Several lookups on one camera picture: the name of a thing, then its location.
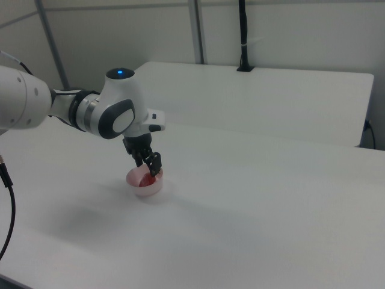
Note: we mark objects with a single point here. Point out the white side table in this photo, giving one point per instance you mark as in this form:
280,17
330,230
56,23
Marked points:
255,102

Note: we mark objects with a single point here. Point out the red strawberry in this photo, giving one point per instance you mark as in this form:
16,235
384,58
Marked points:
146,180

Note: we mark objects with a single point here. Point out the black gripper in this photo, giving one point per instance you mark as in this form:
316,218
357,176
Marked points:
136,143

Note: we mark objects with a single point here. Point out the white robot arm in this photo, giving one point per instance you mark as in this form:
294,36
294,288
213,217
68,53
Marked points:
117,102

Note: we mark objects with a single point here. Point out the black camera pole with clamp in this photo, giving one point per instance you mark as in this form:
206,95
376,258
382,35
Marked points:
244,36

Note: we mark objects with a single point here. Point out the grey partition corner post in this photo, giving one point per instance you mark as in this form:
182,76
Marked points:
53,45

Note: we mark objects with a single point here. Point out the pink plastic bowl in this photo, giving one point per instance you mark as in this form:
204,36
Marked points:
147,189

